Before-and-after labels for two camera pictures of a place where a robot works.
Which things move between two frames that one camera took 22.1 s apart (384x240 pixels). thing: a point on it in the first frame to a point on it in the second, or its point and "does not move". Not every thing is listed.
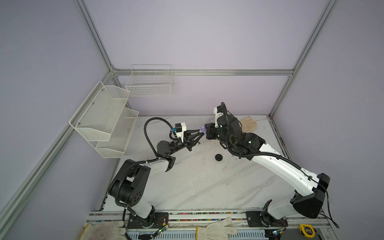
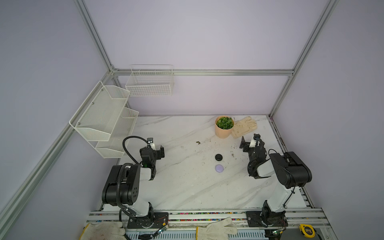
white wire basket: (151, 80) does not move
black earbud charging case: (218, 157) does not move
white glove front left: (104, 230) does not move
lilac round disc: (203, 129) to (219, 168)
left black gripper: (187, 142) to (159, 153)
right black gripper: (208, 127) to (246, 146)
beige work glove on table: (248, 125) does not move
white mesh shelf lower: (115, 147) does not move
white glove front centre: (217, 230) does not move
